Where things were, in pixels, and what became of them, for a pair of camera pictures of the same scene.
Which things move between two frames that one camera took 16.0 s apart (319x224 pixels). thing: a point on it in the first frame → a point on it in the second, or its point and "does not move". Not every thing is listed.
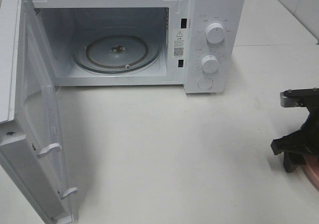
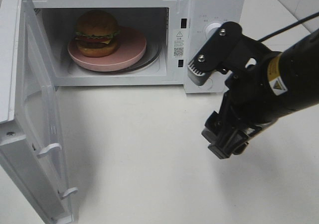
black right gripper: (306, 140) → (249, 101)
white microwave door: (30, 144) does not move
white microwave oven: (191, 36) does not move
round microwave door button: (205, 83) does not move
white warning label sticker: (179, 43) does not move
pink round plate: (311, 168) → (131, 46)
